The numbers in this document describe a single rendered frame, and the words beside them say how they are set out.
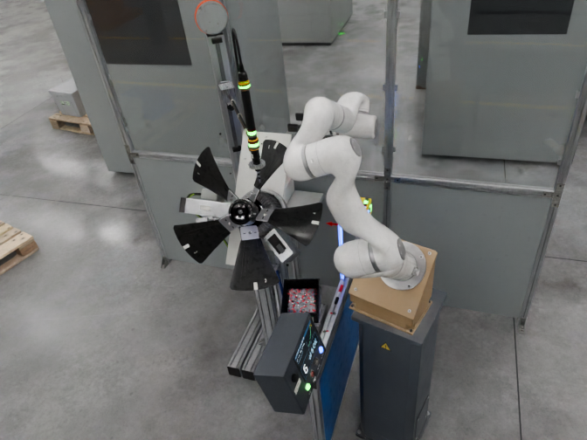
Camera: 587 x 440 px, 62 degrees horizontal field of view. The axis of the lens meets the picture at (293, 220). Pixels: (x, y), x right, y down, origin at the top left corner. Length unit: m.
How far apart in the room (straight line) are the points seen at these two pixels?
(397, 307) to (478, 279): 1.27
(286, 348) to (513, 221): 1.68
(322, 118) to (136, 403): 2.23
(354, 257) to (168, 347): 2.02
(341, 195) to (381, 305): 0.69
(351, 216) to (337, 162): 0.19
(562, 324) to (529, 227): 0.83
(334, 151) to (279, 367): 0.66
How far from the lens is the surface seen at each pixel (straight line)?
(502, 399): 3.05
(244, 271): 2.21
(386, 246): 1.53
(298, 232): 2.11
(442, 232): 2.95
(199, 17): 2.54
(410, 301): 1.95
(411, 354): 2.10
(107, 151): 5.22
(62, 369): 3.56
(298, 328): 1.62
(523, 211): 2.84
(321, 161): 1.37
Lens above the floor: 2.48
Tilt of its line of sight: 37 degrees down
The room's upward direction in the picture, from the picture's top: 7 degrees counter-clockwise
